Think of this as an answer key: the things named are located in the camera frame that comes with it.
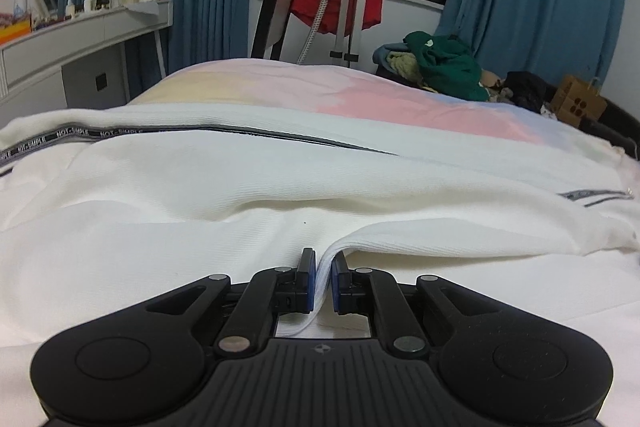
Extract black folded ironing board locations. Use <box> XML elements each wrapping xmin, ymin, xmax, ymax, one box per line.
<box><xmin>250</xmin><ymin>0</ymin><xmax>303</xmax><ymax>62</ymax></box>

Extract green garment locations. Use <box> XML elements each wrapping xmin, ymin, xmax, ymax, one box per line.
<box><xmin>402</xmin><ymin>31</ymin><xmax>488</xmax><ymax>102</ymax></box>

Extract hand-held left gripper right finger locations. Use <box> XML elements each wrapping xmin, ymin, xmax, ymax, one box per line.
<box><xmin>330</xmin><ymin>252</ymin><xmax>496</xmax><ymax>355</ymax></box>

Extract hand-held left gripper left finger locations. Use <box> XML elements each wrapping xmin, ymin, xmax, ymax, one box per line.
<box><xmin>145</xmin><ymin>248</ymin><xmax>318</xmax><ymax>358</ymax></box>

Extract red cloth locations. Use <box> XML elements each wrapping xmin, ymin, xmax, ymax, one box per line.
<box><xmin>291</xmin><ymin>0</ymin><xmax>383</xmax><ymax>35</ymax></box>

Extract black sofa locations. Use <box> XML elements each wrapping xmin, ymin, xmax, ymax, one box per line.
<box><xmin>582</xmin><ymin>94</ymin><xmax>640</xmax><ymax>160</ymax></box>

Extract white pants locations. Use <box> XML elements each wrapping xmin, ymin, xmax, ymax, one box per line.
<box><xmin>0</xmin><ymin>102</ymin><xmax>640</xmax><ymax>427</ymax></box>

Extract yellow-green cloth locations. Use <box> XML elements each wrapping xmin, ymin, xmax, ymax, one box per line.
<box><xmin>390</xmin><ymin>52</ymin><xmax>426</xmax><ymax>85</ymax></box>

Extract bed with pastel sheet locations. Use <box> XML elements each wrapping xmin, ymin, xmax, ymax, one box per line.
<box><xmin>120</xmin><ymin>59</ymin><xmax>640</xmax><ymax>168</ymax></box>

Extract orange tray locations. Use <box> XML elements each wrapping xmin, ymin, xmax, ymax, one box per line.
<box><xmin>0</xmin><ymin>21</ymin><xmax>32</xmax><ymax>46</ymax></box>

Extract white vanity desk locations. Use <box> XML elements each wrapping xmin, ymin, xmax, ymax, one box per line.
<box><xmin>0</xmin><ymin>0</ymin><xmax>173</xmax><ymax>128</ymax></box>

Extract brown paper bag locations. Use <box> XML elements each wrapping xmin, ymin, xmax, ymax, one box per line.
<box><xmin>550</xmin><ymin>74</ymin><xmax>608</xmax><ymax>126</ymax></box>

